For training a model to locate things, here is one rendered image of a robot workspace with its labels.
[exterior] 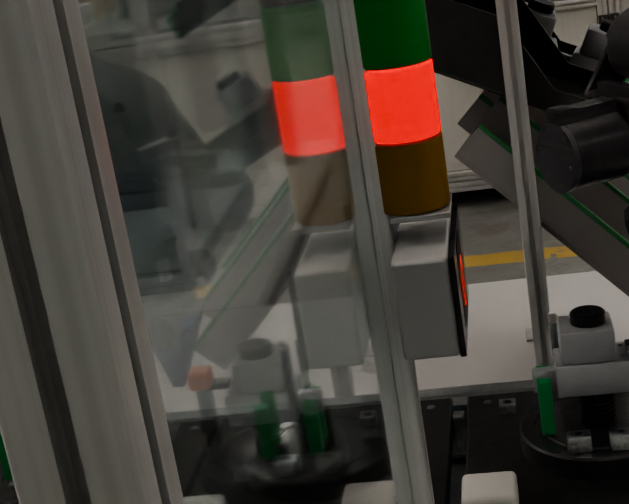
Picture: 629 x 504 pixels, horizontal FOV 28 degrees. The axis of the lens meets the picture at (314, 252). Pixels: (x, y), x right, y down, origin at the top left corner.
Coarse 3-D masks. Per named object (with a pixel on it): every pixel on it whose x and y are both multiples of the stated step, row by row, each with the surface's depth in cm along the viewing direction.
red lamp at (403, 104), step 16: (416, 64) 82; (432, 64) 83; (368, 80) 82; (384, 80) 82; (400, 80) 81; (416, 80) 82; (432, 80) 83; (368, 96) 83; (384, 96) 82; (400, 96) 82; (416, 96) 82; (432, 96) 83; (384, 112) 82; (400, 112) 82; (416, 112) 82; (432, 112) 83; (384, 128) 83; (400, 128) 82; (416, 128) 82; (432, 128) 83
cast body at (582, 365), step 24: (576, 312) 107; (600, 312) 107; (576, 336) 106; (600, 336) 106; (576, 360) 107; (600, 360) 106; (624, 360) 106; (552, 384) 109; (576, 384) 107; (600, 384) 107; (624, 384) 107
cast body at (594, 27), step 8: (592, 24) 142; (600, 24) 141; (608, 24) 139; (592, 32) 139; (600, 32) 139; (584, 40) 140; (592, 40) 139; (600, 40) 139; (576, 48) 143; (584, 48) 140; (592, 48) 140; (600, 48) 139; (568, 56) 142; (576, 56) 141; (584, 56) 140; (592, 56) 140; (600, 56) 140; (576, 64) 141; (584, 64) 141; (592, 64) 140; (624, 80) 140
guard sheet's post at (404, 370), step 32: (352, 0) 81; (352, 32) 82; (352, 64) 82; (384, 224) 86; (384, 256) 86; (384, 288) 87; (416, 384) 91; (416, 416) 90; (416, 448) 91; (416, 480) 92
